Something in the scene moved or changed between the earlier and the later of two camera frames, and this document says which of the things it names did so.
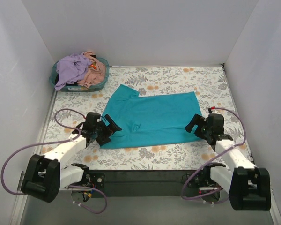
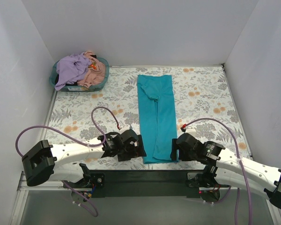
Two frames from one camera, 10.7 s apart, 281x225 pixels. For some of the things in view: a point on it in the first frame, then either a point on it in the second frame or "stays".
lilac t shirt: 71,69 stays
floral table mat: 69,109 stays
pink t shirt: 92,76 stays
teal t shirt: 153,119 -> 157,116
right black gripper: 199,129 -> 174,150
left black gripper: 105,132 -> 140,147
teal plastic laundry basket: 53,76 stays
